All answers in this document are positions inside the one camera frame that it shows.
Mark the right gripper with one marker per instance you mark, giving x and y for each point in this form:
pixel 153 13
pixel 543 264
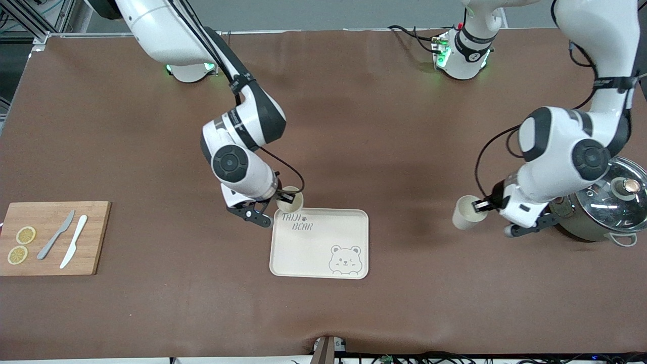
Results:
pixel 273 199

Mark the grey plastic knife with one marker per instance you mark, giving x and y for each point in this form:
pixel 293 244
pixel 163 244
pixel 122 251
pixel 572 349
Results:
pixel 54 236

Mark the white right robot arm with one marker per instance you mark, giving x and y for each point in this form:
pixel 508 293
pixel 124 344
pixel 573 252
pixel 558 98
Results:
pixel 167 30

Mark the white IKEA cup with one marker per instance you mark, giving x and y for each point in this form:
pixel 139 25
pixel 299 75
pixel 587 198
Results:
pixel 462 217
pixel 295 205

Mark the aluminium frame profile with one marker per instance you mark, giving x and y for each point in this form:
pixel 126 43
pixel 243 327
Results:
pixel 40 39

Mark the brown table mat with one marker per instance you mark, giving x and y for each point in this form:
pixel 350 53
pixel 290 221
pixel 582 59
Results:
pixel 354 126

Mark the white plastic knife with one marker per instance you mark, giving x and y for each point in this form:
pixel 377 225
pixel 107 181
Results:
pixel 76 237

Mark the wooden cutting board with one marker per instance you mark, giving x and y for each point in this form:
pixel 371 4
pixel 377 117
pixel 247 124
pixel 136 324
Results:
pixel 93 227

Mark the camera mount post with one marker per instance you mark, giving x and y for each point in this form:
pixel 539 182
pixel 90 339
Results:
pixel 326 351

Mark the lemon slice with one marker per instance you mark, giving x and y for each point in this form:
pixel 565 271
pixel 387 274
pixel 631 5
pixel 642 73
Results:
pixel 26 235
pixel 17 255

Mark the white bear print tray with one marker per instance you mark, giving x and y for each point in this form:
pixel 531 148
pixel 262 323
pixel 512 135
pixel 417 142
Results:
pixel 303 253

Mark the glass pot lid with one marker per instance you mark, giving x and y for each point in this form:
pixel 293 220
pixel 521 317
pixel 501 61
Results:
pixel 606 207

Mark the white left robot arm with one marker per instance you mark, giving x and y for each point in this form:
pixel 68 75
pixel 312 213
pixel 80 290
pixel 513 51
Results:
pixel 556 146

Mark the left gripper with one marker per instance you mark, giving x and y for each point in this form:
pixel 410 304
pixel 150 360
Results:
pixel 496 197

